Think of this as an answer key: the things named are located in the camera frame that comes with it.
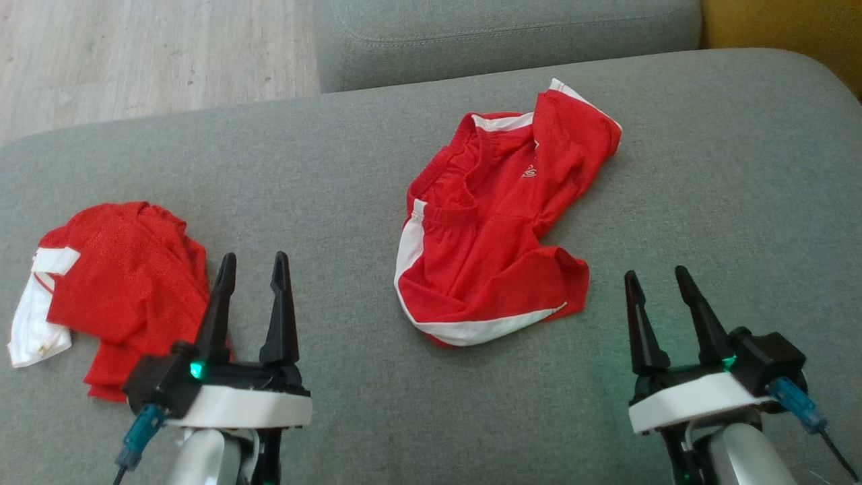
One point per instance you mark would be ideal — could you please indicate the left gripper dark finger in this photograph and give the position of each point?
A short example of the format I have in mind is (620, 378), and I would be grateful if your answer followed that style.
(281, 323)
(217, 316)

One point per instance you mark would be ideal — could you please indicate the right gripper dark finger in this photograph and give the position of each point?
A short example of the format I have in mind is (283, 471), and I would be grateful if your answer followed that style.
(643, 330)
(707, 323)

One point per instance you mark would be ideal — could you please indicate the small grey sofa seat cushion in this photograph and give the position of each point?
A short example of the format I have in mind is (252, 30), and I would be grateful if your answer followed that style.
(505, 40)

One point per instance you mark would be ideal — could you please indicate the red shorts with white stripes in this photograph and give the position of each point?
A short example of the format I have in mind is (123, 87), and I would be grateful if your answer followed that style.
(485, 269)

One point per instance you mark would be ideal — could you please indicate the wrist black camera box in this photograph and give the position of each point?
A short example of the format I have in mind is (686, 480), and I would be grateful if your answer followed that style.
(158, 384)
(771, 360)

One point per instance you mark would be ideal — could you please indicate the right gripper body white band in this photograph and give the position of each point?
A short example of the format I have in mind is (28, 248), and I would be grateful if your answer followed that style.
(687, 401)

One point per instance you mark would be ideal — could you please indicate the red and white basketball jersey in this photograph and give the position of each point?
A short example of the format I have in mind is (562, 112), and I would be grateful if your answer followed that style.
(121, 283)

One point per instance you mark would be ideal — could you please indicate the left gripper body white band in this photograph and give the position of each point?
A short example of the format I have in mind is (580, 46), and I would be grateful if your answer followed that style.
(249, 407)

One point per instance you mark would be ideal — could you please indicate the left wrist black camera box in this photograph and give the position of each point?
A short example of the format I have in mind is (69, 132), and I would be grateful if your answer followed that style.
(158, 384)

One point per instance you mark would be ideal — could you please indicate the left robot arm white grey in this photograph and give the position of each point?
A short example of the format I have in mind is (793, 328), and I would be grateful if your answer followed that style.
(202, 461)

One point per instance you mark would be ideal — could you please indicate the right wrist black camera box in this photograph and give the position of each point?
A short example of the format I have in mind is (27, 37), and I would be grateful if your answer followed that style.
(771, 360)

